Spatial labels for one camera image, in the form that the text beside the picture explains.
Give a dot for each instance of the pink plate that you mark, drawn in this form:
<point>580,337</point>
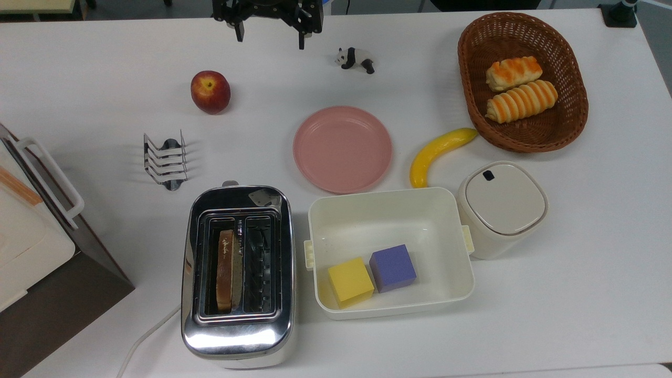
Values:
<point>342,149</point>

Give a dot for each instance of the white lidded canister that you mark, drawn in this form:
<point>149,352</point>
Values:
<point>501,207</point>

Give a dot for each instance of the striped long bread roll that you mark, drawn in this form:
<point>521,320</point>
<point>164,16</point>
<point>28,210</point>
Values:
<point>521,102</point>

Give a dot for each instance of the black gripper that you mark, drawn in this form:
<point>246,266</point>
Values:
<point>268,8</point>

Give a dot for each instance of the pale yellow table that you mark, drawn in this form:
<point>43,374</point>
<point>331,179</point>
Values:
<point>34,5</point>

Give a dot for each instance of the white and brown appliance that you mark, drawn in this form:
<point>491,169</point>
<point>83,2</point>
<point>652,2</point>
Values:
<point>68,304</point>

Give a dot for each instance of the yellow cube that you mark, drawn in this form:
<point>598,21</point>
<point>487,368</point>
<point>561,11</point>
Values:
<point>350,281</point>

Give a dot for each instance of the red apple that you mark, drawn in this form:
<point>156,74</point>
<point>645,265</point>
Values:
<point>210,92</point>

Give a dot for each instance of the brown wicker basket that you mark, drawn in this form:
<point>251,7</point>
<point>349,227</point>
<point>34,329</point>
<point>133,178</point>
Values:
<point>569,121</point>

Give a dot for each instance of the black clamp mount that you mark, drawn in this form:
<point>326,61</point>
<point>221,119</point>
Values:
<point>619,13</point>

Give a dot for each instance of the chrome two-slot toaster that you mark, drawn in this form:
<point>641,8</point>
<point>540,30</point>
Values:
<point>239,336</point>

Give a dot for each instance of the brown bread slice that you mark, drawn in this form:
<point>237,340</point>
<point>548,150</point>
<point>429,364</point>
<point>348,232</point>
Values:
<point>226,270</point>

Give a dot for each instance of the white plastic box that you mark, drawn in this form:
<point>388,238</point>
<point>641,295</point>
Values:
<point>388,226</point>

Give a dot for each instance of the metal toast rack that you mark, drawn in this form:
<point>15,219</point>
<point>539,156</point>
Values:
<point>166,163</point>

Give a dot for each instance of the yellow banana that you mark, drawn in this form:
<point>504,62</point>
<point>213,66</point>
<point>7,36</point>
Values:
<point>433,153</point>

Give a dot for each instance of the purple cube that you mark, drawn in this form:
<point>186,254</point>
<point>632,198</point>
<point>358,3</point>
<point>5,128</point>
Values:
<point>392,268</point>

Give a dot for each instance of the orange glazed bread roll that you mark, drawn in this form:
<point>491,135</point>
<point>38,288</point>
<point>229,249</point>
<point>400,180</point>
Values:
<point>513,73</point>

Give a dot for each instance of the panda toy figure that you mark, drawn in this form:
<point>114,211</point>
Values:
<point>350,56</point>

